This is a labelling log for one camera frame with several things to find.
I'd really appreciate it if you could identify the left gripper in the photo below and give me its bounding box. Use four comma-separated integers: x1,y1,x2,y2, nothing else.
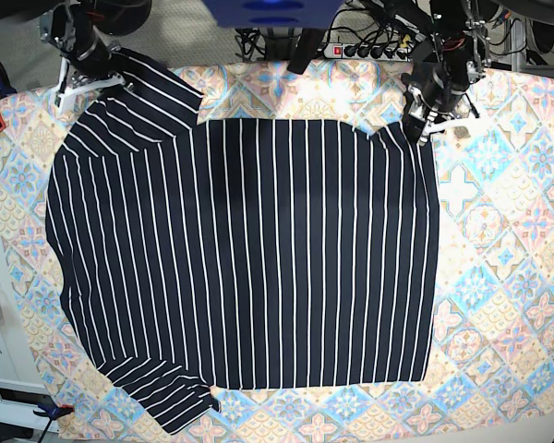
401,64,481,146

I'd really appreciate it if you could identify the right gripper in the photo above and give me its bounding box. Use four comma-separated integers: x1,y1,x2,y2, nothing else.
54,39,126,115

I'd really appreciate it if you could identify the navy white striped T-shirt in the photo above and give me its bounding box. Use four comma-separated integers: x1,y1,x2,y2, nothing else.
45,49,440,434

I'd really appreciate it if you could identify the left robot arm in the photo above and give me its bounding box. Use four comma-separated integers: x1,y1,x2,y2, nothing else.
402,1,492,145

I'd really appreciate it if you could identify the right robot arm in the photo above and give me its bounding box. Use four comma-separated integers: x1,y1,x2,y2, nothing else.
0,1,152,114

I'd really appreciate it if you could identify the white power strip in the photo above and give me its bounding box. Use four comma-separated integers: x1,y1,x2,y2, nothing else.
322,42,411,62

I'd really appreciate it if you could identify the white box bottom left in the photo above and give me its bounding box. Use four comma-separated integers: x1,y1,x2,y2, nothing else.
0,378,54,431

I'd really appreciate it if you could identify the orange black clamp bottom left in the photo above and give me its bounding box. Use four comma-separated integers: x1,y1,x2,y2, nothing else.
33,403,75,421

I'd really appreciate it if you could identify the black support post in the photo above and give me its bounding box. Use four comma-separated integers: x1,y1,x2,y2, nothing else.
287,28,326,75

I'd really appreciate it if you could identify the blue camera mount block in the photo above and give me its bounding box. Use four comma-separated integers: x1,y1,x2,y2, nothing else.
203,0,343,29

